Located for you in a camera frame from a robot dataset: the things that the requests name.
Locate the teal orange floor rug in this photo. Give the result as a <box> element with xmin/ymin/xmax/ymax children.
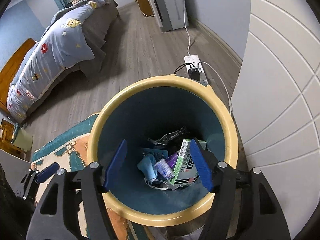
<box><xmin>30</xmin><ymin>112</ymin><xmax>141</xmax><ymax>240</ymax></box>

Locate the white power cable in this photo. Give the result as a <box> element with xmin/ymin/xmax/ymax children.
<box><xmin>178</xmin><ymin>0</ymin><xmax>193</xmax><ymax>56</ymax></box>

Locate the white panelled door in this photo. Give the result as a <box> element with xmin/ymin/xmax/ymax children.
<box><xmin>232</xmin><ymin>0</ymin><xmax>319</xmax><ymax>237</ymax></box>

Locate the white power strip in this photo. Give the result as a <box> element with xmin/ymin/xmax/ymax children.
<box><xmin>184</xmin><ymin>55</ymin><xmax>208</xmax><ymax>86</ymax></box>

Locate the bed with blue quilt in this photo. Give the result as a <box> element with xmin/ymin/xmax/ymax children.
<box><xmin>6</xmin><ymin>0</ymin><xmax>118</xmax><ymax>123</ymax></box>

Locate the black charger plug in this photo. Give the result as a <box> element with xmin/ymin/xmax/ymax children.
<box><xmin>188</xmin><ymin>64</ymin><xmax>201</xmax><ymax>82</ymax></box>

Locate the wooden headboard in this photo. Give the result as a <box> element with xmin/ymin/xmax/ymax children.
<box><xmin>0</xmin><ymin>38</ymin><xmax>36</xmax><ymax>113</ymax></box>

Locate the white barcode box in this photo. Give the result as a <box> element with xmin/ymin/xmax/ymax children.
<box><xmin>169</xmin><ymin>139</ymin><xmax>199</xmax><ymax>187</ymax></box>

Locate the purple wrapper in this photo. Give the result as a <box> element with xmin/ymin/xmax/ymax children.
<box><xmin>165</xmin><ymin>152</ymin><xmax>178</xmax><ymax>170</ymax></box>

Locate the blue white small packet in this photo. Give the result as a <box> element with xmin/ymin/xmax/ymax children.
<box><xmin>155</xmin><ymin>159</ymin><xmax>175</xmax><ymax>180</ymax></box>

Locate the grey white cabinet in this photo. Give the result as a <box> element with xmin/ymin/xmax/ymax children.
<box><xmin>149</xmin><ymin>0</ymin><xmax>189</xmax><ymax>33</ymax></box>

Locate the blue face mask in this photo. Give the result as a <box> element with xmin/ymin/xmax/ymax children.
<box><xmin>137</xmin><ymin>154</ymin><xmax>169</xmax><ymax>191</ymax></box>

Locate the yellow teal trash bin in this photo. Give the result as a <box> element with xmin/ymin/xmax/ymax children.
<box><xmin>88</xmin><ymin>74</ymin><xmax>238</xmax><ymax>226</ymax></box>

